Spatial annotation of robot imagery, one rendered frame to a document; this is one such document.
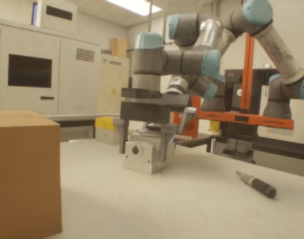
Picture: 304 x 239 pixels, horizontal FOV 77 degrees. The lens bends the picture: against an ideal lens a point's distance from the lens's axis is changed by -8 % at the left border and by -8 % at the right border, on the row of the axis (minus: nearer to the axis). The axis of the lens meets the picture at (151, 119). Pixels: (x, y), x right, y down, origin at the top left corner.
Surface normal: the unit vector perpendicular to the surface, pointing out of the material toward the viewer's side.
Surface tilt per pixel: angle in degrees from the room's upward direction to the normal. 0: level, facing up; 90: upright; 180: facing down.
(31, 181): 90
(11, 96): 90
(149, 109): 90
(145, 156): 90
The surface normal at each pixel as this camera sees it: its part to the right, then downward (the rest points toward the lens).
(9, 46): 0.70, 0.12
